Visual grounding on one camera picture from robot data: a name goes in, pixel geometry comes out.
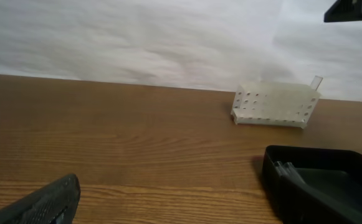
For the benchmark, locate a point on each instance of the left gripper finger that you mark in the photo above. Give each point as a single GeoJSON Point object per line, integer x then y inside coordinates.
{"type": "Point", "coordinates": [46, 203]}

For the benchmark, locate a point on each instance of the clear test tube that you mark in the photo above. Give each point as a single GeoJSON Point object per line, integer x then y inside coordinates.
{"type": "Point", "coordinates": [294, 173]}
{"type": "Point", "coordinates": [316, 82]}
{"type": "Point", "coordinates": [281, 170]}

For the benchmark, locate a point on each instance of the white test tube rack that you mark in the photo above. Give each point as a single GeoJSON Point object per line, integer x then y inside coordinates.
{"type": "Point", "coordinates": [271, 99]}

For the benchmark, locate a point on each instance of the black tray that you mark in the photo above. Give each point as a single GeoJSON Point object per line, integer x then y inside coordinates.
{"type": "Point", "coordinates": [339, 191]}

